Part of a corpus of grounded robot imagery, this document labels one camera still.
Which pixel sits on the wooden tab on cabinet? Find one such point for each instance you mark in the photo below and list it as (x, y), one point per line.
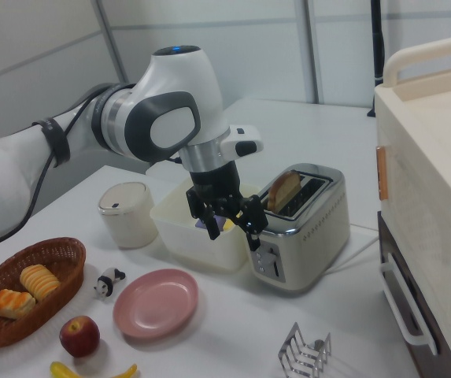
(382, 173)

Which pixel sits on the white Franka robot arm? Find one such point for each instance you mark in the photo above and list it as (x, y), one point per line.
(170, 98)

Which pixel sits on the purple item in bin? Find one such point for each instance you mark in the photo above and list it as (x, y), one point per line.
(200, 224)

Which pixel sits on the pink round plate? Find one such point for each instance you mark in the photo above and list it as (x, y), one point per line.
(156, 303)

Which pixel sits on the orange glazed pastry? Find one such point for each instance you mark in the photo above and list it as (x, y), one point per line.
(12, 303)

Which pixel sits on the black pole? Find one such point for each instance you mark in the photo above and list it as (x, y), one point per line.
(378, 47)

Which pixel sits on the brown wicker basket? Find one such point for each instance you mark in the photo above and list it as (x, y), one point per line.
(63, 275)

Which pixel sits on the small panda figurine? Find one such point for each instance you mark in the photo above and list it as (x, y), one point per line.
(107, 281)

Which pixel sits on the yellow banana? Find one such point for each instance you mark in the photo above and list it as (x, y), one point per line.
(61, 370)

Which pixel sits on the small white lidded canister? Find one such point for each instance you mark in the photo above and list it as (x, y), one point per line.
(128, 216)

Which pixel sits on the brown toast bread slice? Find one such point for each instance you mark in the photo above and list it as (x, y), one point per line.
(284, 189)

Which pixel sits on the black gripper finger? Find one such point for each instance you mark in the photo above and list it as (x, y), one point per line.
(213, 224)
(253, 220)

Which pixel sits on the cream and chrome toaster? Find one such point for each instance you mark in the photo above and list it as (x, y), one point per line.
(311, 236)

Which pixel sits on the metal toast rack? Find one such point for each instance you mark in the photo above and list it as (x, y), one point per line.
(288, 350)

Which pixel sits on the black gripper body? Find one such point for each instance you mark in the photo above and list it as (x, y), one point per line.
(215, 179)

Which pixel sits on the white plastic rectangular bin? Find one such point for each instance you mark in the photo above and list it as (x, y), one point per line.
(193, 248)

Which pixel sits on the yellow striped bread roll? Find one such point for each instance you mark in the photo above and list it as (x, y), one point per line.
(39, 281)

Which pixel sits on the red apple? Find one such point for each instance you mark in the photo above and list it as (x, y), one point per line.
(80, 336)

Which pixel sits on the yellow item in bin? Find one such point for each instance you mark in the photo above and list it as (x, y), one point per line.
(229, 225)

